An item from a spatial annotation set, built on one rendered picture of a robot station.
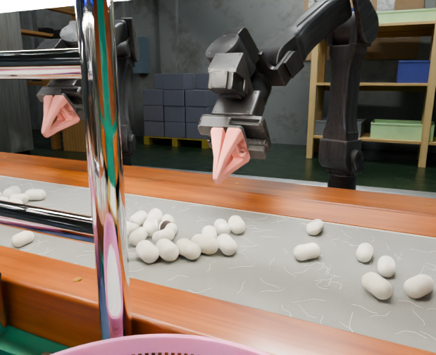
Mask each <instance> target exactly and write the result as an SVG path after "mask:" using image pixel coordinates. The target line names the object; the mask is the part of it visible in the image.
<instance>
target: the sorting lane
mask: <svg viewBox="0 0 436 355"><path fill-rule="evenodd" d="M12 186H17V187H19V188H20V191H21V194H24V193H25V192H26V191H27V190H29V189H43V190H44V191H45V192H46V197H45V198H44V199H43V200H39V201H30V200H28V201H27V202H26V203H24V204H26V205H31V206H38V207H42V208H49V209H53V210H58V211H65V212H69V213H76V214H81V215H86V216H92V213H91V204H90V195H89V188H86V187H76V186H71V185H62V184H56V183H51V182H42V181H36V180H27V179H22V178H16V177H7V176H2V175H0V192H1V193H2V196H3V192H4V190H5V189H8V188H9V187H12ZM153 208H157V209H159V210H160V211H161V212H162V217H163V216H164V215H165V214H170V215H171V216H172V217H173V218H174V219H175V224H176V225H177V234H176V235H175V236H174V239H173V240H172V241H171V242H172V243H174V244H176V242H177V241H178V240H179V239H181V238H187V239H189V240H191V239H192V237H193V236H194V235H196V234H201V231H202V229H203V228H204V227H205V226H207V225H211V226H214V223H215V221H216V220H218V219H223V220H225V221H226V222H227V223H228V221H229V219H230V217H231V216H239V217H240V218H241V219H242V220H243V221H244V224H245V230H244V232H243V233H241V234H235V233H233V232H232V230H230V234H229V236H231V238H232V239H233V240H234V241H235V242H236V243H237V251H236V252H235V253H234V254H233V255H230V256H228V255H225V254H224V253H223V252H222V251H221V250H220V249H219V248H218V250H217V252H216V253H214V254H211V255H208V254H204V253H201V254H200V256H199V257H198V258H197V259H194V260H190V259H187V258H186V257H184V256H182V255H180V254H179V255H178V257H177V258H176V259H175V260H174V261H165V260H164V259H162V258H161V257H160V256H158V259H157V260H156V261H155V262H153V263H146V262H144V261H143V260H142V259H141V258H140V257H139V256H138V254H137V252H136V246H134V245H132V244H131V243H130V241H129V236H127V248H128V261H129V274H130V278H135V279H138V280H143V281H147V282H152V283H155V284H158V285H163V286H166V287H172V288H175V289H181V290H184V291H187V292H192V293H195V294H200V295H204V296H207V297H212V298H215V299H220V300H223V301H229V302H232V303H236V304H241V305H244V306H249V307H252V308H255V309H261V310H264V311H269V312H272V313H277V314H281V315H284V316H289V317H293V318H298V319H301V320H306V321H309V322H312V323H317V324H321V325H326V326H329V327H332V328H338V329H341V330H346V331H350V332H355V333H358V334H361V335H366V336H369V337H374V338H378V339H381V340H386V341H389V342H395V343H398V344H403V345H406V346H410V347H415V348H418V349H423V350H426V351H431V352H435V353H436V237H426V236H421V235H412V234H406V233H401V232H392V231H386V230H377V229H372V228H363V227H357V226H352V225H343V224H337V223H328V222H323V223H324V229H323V230H322V231H321V232H319V233H318V234H317V235H310V234H309V233H307V231H306V226H307V225H308V224H309V223H310V222H312V221H313V220H308V219H303V218H293V217H288V216H279V215H273V214H268V213H259V212H253V211H244V210H239V209H233V208H224V207H219V206H209V205H204V204H195V203H189V202H184V201H175V200H169V199H160V198H155V197H146V196H140V195H135V194H126V193H125V211H126V221H128V222H130V218H131V216H132V215H133V214H135V213H136V212H138V211H145V212H146V213H147V215H148V214H149V212H150V210H152V209H153ZM22 231H24V230H21V229H18V228H11V227H8V226H4V225H0V245H1V246H5V247H10V248H13V249H18V250H21V251H26V252H30V253H33V254H38V255H41V256H46V257H49V258H53V259H58V260H62V261H67V262H70V263H75V264H78V265H81V266H86V267H90V268H95V269H96V267H95V257H94V245H92V244H86V243H82V242H76V241H72V240H69V239H63V238H60V237H54V236H50V235H44V234H40V233H36V232H33V233H34V239H33V240H32V241H31V242H30V243H27V244H25V245H23V246H21V247H15V246H13V245H12V244H11V238H12V237H13V236H14V235H16V234H18V233H20V232H22ZM312 242H313V243H316V244H317V245H318V246H319V247H320V254H319V256H318V257H317V258H315V259H308V260H305V261H299V260H297V259H296V258H295V257H294V248H295V247H296V246H297V245H300V244H308V243H312ZM362 243H369V244H370V245H371V246H372V247H373V255H372V257H371V260H370V261H368V262H360V261H359V260H358V259H357V257H356V251H357V249H358V247H359V245H360V244H362ZM381 256H390V257H392V258H393V259H394V262H395V268H396V271H395V274H394V275H393V276H392V277H389V278H386V277H383V276H381V274H379V272H378V260H379V258H380V257H381ZM369 272H373V273H377V274H378V275H379V276H381V277H382V278H384V279H386V280H387V281H388V282H389V283H390V284H391V286H392V289H393V292H392V296H391V297H390V298H388V299H384V300H383V299H378V298H376V297H375V296H373V295H372V294H371V293H370V292H368V291H367V290H366V289H365V288H364V287H363V285H362V282H361V280H362V277H363V276H364V275H365V274H366V273H369ZM419 274H425V275H428V276H429V277H431V278H432V280H433V282H434V289H433V291H431V292H430V293H429V294H427V295H425V296H423V297H420V298H417V299H414V298H411V297H409V296H408V295H407V294H406V293H405V291H404V283H405V282H406V281H407V280H408V279H409V278H412V277H414V276H416V275H419Z"/></svg>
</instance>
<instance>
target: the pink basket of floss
mask: <svg viewBox="0 0 436 355"><path fill-rule="evenodd" d="M159 352H162V355H165V352H168V355H171V353H175V355H177V353H181V355H185V354H187V355H191V354H194V355H271V354H268V353H265V352H264V351H260V350H258V349H255V348H252V347H248V346H245V345H243V344H238V343H235V342H230V341H227V340H220V339H216V338H212V337H204V336H197V335H181V334H148V335H132V336H126V337H117V338H112V339H107V340H101V341H97V342H91V343H88V344H83V345H80V346H76V347H72V348H69V349H65V350H63V351H59V352H56V353H54V354H50V355H131V354H135V355H138V354H142V355H145V354H144V353H149V355H151V353H155V355H158V353H159Z"/></svg>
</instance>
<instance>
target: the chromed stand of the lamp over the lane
mask: <svg viewBox="0 0 436 355"><path fill-rule="evenodd" d="M75 16H76V25H77V43H78V48H69V49H37V50H20V51H0V80H55V79H81V88H82V105H83V115H84V124H85V141H86V151H87V168H88V178H89V195H90V204H91V213H92V216H86V215H81V214H76V213H69V212H65V211H58V210H53V209H49V208H42V207H38V206H31V205H26V204H19V203H14V202H10V201H2V200H0V225H4V226H8V227H11V228H18V229H21V230H27V231H30V232H36V233H40V234H44V235H50V236H54V237H60V238H63V239H69V240H72V241H76V242H82V243H86V244H92V245H94V257H95V267H96V284H97V294H98V302H99V320H100V329H101V340H107V339H112V338H117V337H126V336H132V335H133V334H132V310H131V298H130V274H129V261H128V248H127V224H126V211H125V187H124V175H123V150H122V138H121V125H120V101H119V89H118V64H117V51H116V27H115V15H114V2H113V0H75ZM1 279H2V275H1V273H0V355H50V354H54V353H56V352H59V351H63V350H65V349H69V348H71V347H68V346H66V345H63V344H59V343H58V342H54V341H51V340H48V339H46V338H43V337H40V336H38V335H34V334H32V333H30V332H26V331H24V330H21V329H18V328H15V327H13V326H10V325H7V322H6V312H5V307H4V298H3V292H2V287H1Z"/></svg>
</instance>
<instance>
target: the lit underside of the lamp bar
mask: <svg viewBox="0 0 436 355"><path fill-rule="evenodd" d="M74 5H75V0H0V13H4V12H11V11H25V10H32V9H40V8H53V7H60V6H74Z"/></svg>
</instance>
